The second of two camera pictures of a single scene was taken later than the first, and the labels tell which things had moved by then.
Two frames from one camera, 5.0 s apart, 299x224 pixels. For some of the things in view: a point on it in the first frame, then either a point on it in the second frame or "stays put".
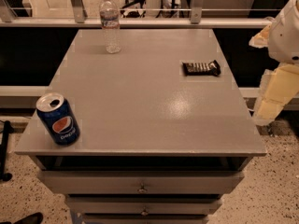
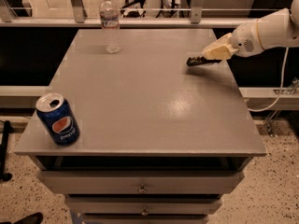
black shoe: (33, 218) stays put
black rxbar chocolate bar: (201, 68) to (192, 62)
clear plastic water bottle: (109, 17) stays put
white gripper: (284, 40) to (245, 41)
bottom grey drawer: (145, 218) stays put
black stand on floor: (4, 175) stays put
